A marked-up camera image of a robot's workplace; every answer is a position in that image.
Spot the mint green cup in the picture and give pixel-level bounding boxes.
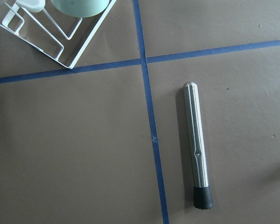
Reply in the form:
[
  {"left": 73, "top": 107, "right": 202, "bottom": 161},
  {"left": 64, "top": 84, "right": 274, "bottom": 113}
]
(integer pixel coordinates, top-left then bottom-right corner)
[{"left": 51, "top": 0, "right": 110, "bottom": 18}]

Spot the steel muddler black tip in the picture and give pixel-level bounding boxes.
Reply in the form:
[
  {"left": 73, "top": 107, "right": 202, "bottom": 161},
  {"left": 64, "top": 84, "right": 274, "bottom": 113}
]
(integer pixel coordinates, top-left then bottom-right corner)
[{"left": 183, "top": 82, "right": 214, "bottom": 210}]

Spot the white wire cup rack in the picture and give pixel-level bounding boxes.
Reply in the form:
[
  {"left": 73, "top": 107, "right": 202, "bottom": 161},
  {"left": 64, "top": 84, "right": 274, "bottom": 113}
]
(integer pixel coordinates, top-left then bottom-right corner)
[{"left": 0, "top": 0, "right": 115, "bottom": 69}]

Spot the white cup on rack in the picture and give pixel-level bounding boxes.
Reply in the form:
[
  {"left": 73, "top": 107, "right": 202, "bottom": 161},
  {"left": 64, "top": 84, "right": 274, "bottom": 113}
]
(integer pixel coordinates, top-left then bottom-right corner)
[{"left": 15, "top": 0, "right": 46, "bottom": 13}]

